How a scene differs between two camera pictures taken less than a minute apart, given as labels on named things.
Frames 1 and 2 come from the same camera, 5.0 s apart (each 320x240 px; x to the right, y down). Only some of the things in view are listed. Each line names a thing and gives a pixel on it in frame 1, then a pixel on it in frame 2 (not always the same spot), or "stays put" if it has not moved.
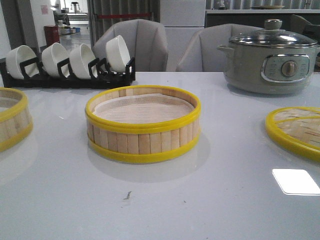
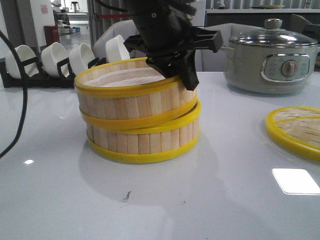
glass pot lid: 273,36 stays put
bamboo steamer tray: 16,123 → 131,94
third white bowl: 79,57 stays put
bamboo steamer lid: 298,128 stays put
